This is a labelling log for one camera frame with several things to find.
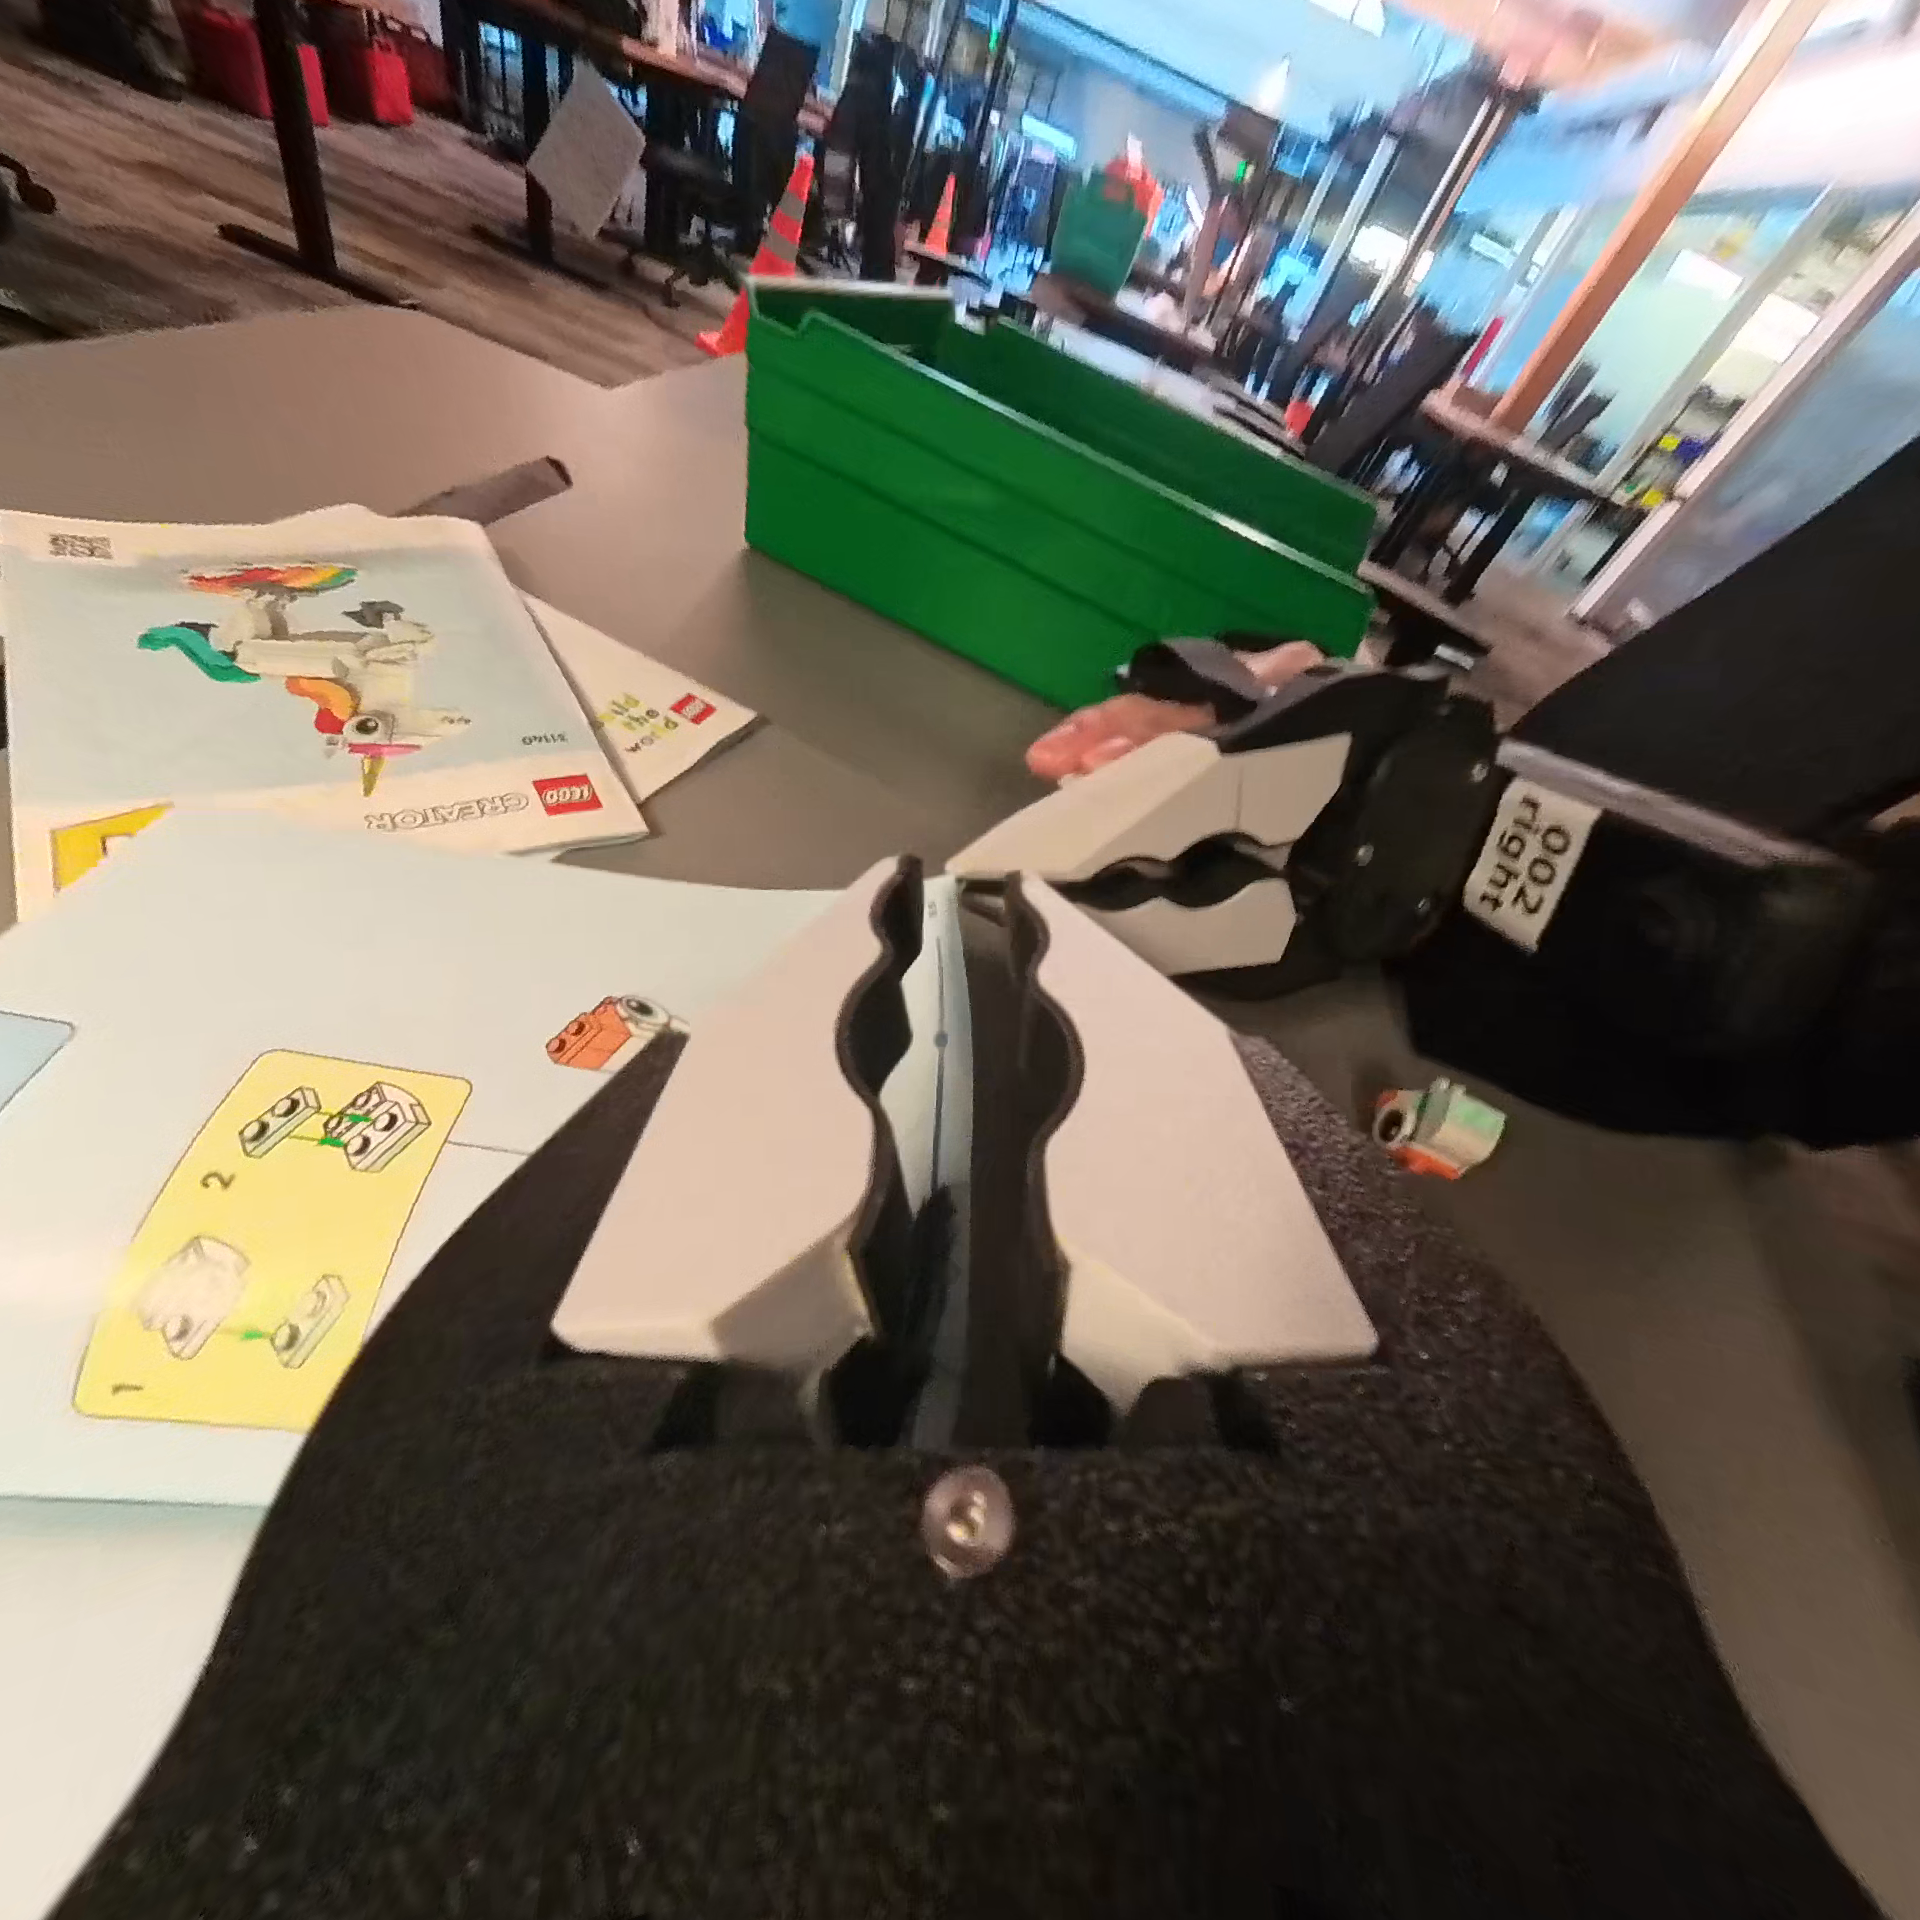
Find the closed unicorn cover instruction booklet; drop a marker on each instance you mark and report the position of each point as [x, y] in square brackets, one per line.
[225, 720]

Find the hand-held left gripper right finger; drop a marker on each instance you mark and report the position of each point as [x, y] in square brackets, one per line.
[1185, 1184]

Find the orange traffic cone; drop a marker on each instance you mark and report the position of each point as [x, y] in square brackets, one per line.
[728, 327]
[786, 225]
[938, 222]

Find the orange lego brick assembly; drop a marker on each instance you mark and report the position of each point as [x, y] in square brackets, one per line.
[1434, 1128]

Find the red case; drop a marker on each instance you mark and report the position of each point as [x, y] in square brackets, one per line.
[374, 66]
[241, 59]

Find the green plastic bin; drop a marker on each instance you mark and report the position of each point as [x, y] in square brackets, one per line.
[974, 510]

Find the white paper sign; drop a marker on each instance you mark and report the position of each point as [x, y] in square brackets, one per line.
[586, 150]

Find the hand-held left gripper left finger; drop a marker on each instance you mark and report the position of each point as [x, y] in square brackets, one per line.
[750, 1184]

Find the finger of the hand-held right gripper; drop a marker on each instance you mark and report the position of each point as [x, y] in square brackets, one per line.
[1237, 931]
[1109, 809]

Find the small green crate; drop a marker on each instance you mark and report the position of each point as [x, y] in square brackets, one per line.
[1102, 233]

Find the person's right hand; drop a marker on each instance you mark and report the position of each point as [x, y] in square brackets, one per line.
[1102, 738]

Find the pale blue instruction booklet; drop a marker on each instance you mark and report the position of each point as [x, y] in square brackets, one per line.
[299, 960]

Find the small white leaflet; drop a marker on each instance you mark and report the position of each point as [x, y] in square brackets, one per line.
[661, 720]

